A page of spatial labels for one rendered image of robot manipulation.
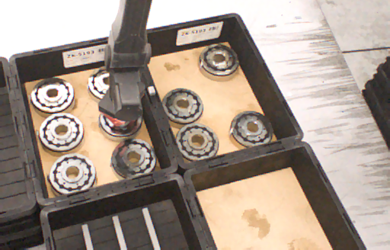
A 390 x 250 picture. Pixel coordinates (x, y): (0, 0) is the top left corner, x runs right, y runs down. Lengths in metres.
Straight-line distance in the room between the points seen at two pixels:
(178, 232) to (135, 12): 0.50
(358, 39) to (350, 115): 1.27
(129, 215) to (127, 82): 0.31
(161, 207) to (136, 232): 0.08
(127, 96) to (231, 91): 0.42
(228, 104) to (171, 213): 0.33
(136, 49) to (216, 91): 0.42
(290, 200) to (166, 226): 0.29
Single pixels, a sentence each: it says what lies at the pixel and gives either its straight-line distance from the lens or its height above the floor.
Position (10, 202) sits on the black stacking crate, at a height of 0.83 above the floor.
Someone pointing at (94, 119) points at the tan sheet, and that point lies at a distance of 1.24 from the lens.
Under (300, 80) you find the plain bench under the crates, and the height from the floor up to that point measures 0.70.
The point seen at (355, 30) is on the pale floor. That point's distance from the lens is 2.82.
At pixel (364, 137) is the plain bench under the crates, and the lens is 1.53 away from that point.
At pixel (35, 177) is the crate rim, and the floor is 0.93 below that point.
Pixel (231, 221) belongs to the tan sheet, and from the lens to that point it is 1.15.
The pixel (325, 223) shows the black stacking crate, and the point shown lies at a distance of 1.19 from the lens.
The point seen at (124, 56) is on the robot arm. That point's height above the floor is 1.14.
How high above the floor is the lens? 1.88
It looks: 57 degrees down
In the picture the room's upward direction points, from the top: 7 degrees clockwise
